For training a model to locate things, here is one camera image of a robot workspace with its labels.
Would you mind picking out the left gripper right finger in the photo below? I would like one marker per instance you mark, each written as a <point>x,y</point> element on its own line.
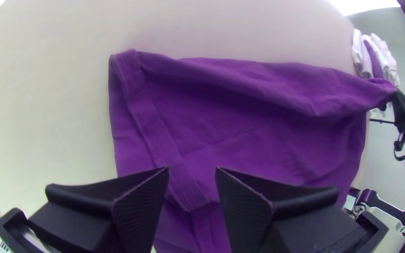
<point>283,225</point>

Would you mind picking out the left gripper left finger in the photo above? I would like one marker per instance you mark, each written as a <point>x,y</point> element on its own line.
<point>93,225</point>

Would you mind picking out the dark t-shirt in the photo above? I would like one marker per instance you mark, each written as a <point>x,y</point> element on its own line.
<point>241,123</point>

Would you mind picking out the heap of clothes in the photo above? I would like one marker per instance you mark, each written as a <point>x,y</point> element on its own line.
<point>374,56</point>

